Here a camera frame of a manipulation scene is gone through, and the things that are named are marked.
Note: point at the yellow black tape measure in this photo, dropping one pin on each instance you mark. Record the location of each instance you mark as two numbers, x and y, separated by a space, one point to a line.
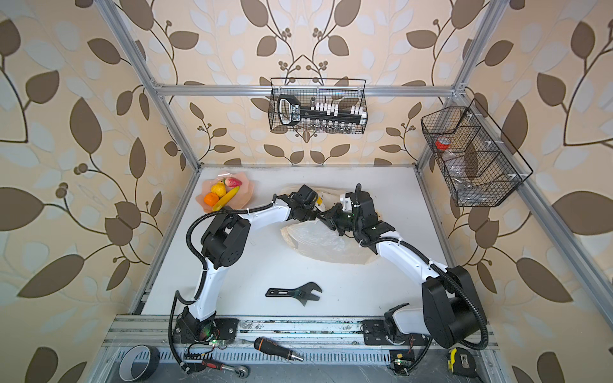
462 363

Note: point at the black orange screwdriver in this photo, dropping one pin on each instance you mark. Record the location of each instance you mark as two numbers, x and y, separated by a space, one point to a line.
270 347

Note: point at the black tape roll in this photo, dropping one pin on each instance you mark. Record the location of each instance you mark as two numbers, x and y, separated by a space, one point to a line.
139 363

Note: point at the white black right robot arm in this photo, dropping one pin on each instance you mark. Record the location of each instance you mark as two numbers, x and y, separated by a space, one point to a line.
451 312

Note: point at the orange toy tangerine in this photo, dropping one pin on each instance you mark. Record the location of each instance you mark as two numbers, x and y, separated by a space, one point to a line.
211 199

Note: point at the clear bottle red cap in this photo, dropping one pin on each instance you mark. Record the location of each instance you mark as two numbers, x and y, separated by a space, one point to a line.
455 165

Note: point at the black adjustable wrench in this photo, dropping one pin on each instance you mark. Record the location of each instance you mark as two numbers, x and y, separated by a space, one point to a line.
303 294

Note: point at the black wire basket back wall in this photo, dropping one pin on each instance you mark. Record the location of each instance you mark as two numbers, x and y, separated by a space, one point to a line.
344 91

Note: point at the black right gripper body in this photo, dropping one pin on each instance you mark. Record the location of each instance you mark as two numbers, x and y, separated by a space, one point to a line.
356 225

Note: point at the pink fruit plate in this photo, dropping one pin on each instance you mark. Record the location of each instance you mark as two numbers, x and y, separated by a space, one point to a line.
228 190

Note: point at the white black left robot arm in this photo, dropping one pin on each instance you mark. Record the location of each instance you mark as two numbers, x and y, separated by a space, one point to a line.
218 240

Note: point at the black wire basket wall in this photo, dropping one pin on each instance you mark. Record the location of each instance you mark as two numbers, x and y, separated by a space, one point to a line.
498 168
344 91

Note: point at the socket set holder black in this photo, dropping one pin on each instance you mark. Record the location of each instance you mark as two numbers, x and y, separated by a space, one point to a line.
291 112

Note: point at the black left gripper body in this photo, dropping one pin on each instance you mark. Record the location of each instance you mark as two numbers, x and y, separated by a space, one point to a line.
308 215

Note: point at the red handled ratchet wrench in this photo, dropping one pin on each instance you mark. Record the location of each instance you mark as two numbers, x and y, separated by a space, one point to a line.
241 371

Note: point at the black wire basket right wall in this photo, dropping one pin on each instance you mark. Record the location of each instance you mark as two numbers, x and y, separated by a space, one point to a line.
498 168

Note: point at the banana print plastic bag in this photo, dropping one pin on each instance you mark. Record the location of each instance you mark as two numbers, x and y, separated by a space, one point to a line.
313 239

